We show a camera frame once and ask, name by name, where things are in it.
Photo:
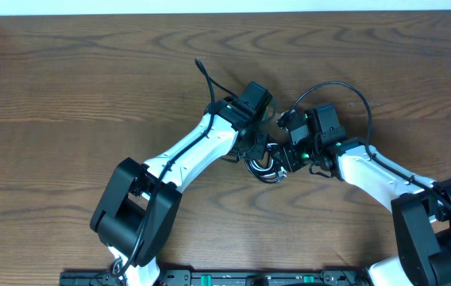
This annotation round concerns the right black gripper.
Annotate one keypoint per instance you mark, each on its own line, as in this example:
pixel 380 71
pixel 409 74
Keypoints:
pixel 289 160

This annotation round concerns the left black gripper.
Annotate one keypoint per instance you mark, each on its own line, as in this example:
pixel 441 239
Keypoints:
pixel 260 152

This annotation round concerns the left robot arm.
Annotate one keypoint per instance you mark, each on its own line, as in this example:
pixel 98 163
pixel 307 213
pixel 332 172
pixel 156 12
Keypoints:
pixel 135 215

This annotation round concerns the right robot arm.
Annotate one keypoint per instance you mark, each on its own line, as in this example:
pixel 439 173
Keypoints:
pixel 420 206

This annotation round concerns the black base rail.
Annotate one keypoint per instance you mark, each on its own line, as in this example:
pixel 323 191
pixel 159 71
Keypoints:
pixel 336 277

